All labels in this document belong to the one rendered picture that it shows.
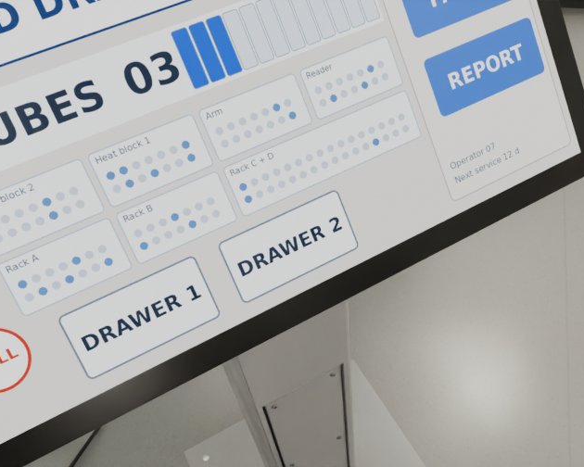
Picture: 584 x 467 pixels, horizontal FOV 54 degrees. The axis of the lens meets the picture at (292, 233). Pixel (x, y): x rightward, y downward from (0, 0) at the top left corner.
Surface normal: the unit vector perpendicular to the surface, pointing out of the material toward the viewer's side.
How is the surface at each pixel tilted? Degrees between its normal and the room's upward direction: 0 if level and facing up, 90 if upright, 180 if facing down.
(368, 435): 5
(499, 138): 50
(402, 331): 0
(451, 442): 0
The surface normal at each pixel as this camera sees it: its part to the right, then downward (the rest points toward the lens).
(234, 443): -0.14, -0.69
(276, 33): 0.29, 0.09
